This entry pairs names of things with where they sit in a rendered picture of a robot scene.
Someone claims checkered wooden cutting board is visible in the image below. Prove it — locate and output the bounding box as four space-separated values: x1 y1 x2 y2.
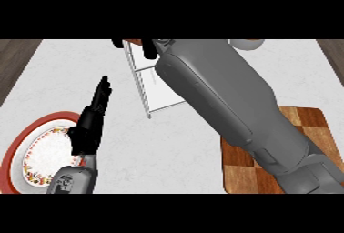
219 105 344 195

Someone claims orange sweet potato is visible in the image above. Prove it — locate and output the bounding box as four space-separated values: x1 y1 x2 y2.
123 38 144 46

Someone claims red rimmed floral plate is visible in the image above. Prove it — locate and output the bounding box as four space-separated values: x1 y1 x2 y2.
0 110 86 195

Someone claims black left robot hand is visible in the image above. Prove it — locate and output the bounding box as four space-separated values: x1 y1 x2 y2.
68 75 114 157

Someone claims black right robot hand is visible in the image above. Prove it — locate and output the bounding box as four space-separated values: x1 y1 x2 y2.
111 38 158 60

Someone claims white wire tiered basket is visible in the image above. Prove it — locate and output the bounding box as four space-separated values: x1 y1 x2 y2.
121 39 188 120

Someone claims pale grey round object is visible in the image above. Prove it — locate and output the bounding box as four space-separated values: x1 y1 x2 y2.
228 38 266 52

